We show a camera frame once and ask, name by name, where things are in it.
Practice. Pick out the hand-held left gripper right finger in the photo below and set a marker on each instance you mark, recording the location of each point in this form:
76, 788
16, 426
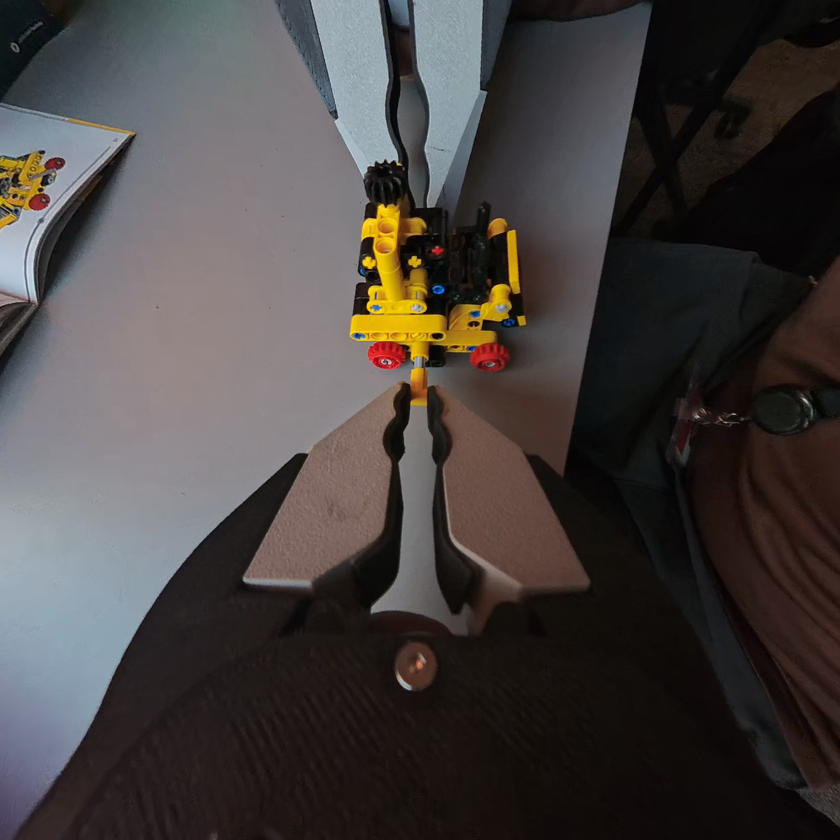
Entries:
505, 518

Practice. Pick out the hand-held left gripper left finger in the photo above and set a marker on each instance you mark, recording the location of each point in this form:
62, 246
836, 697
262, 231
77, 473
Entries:
328, 512

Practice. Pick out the black pouch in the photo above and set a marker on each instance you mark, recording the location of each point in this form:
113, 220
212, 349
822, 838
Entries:
26, 39

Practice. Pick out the lego instruction booklet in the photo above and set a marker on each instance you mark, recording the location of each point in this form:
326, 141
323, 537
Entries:
26, 249

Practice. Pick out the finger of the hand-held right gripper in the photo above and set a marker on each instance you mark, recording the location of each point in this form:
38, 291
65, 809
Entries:
354, 65
453, 65

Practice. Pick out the clear badge holder clip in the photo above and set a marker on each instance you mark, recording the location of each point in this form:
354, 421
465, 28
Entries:
686, 426

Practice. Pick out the black badge reel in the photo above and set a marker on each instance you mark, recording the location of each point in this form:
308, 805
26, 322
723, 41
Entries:
784, 410

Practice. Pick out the person in brown shirt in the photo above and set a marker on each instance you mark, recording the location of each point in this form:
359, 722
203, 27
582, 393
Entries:
656, 328

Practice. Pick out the yellow lego vehicle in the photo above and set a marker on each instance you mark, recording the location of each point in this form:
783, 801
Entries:
400, 321

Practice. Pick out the person's brown shirt torso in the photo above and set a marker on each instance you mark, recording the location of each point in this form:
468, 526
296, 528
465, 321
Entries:
774, 558

